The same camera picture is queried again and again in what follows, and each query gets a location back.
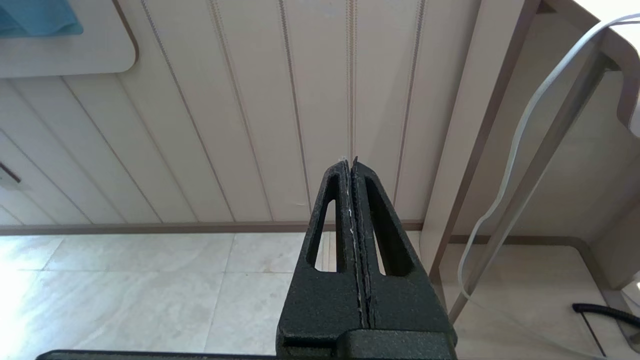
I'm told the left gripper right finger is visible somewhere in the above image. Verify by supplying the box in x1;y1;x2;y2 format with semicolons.
350;156;458;358

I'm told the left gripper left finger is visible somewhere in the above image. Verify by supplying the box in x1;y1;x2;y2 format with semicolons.
276;159;370;358

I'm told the beige desk top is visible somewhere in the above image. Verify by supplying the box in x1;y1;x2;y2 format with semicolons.
540;0;640;138

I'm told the blue cloth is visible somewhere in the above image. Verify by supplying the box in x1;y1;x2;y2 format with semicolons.
0;0;84;39

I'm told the black cable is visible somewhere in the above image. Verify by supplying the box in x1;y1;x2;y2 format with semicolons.
572;303;640;329

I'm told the white cable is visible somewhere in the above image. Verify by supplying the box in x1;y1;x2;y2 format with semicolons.
457;14;640;358

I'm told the beige wall shelf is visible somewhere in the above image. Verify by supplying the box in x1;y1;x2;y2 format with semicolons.
0;0;140;79

